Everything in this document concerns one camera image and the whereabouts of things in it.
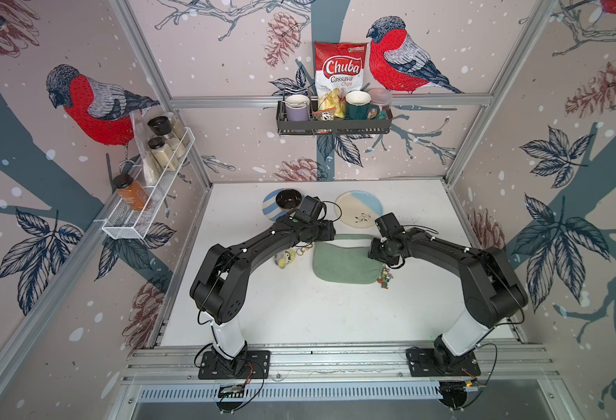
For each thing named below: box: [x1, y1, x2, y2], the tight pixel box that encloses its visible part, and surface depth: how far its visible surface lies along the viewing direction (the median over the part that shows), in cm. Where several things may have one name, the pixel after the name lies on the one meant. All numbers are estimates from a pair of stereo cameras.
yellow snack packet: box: [317, 87, 346, 119], surface depth 87 cm
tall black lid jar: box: [147, 115, 187, 159], surface depth 81 cm
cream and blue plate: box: [335, 189, 385, 229], surface depth 113 cm
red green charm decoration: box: [377, 263, 394, 290], surface depth 92 cm
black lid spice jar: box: [147, 136, 178, 172], surface depth 78 cm
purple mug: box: [284, 93, 311, 122], surface depth 85 cm
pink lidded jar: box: [367, 87, 393, 120], surface depth 87 cm
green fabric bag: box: [312, 233, 385, 285], surface depth 94 cm
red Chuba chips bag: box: [314, 41, 369, 102], surface depth 81 cm
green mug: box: [344, 90, 380, 120], surface depth 86 cm
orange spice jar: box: [112, 173, 150, 211], surface depth 68 cm
